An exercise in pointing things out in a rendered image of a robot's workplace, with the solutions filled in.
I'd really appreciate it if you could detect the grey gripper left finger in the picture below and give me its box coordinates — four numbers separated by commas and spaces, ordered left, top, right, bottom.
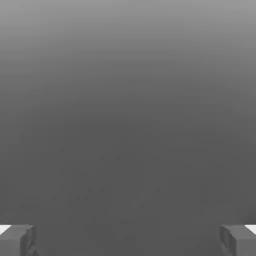
0, 223, 39, 256

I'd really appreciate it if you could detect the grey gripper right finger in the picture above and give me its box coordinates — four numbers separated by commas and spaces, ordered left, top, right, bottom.
218, 223, 256, 256

